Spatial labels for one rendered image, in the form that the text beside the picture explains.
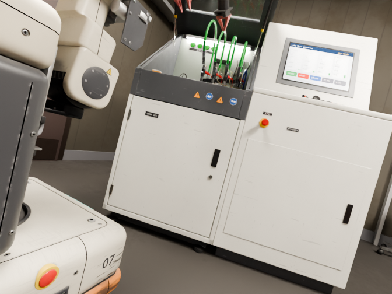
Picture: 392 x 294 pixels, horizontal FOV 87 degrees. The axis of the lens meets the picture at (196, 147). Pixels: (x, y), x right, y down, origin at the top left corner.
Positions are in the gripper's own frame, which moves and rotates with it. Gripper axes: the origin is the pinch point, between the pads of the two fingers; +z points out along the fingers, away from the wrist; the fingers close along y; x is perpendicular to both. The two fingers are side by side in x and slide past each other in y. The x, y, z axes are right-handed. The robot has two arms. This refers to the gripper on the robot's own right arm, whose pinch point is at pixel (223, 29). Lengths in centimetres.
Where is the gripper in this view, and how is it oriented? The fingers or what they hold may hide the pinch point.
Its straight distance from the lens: 128.1
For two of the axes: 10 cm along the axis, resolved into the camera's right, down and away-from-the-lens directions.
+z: 1.0, 7.4, 6.7
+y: 4.6, -6.3, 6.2
